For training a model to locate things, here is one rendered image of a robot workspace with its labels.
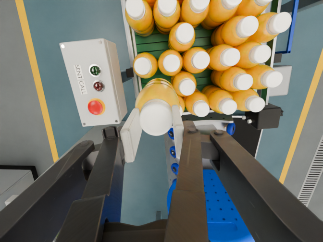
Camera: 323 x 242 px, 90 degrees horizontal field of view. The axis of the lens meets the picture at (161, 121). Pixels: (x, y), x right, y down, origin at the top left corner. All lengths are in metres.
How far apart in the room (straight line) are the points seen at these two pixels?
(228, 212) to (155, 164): 1.35
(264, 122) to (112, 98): 0.47
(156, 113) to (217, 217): 0.40
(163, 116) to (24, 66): 1.79
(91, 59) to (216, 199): 0.52
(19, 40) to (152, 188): 1.88
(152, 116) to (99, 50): 0.26
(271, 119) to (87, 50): 0.56
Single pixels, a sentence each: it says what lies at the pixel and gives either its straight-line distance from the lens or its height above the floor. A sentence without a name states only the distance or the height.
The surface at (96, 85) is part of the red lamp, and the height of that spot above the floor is 1.11.
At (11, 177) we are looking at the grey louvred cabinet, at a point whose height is 0.20.
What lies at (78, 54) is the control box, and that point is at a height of 1.10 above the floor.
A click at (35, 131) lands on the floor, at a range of 2.08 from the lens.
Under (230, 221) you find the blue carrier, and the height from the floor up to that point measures 1.18.
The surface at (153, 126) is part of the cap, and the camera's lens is 0.19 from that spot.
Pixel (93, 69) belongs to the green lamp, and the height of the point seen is 1.11.
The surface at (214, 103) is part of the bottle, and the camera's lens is 0.47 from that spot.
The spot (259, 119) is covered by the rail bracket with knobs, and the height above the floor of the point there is 1.00.
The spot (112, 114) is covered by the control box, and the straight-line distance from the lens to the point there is 0.43.
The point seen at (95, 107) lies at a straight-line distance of 0.42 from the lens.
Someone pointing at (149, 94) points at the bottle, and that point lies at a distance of 0.21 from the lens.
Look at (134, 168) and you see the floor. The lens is 1.87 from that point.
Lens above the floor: 1.49
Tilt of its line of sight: 70 degrees down
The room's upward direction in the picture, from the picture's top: 178 degrees counter-clockwise
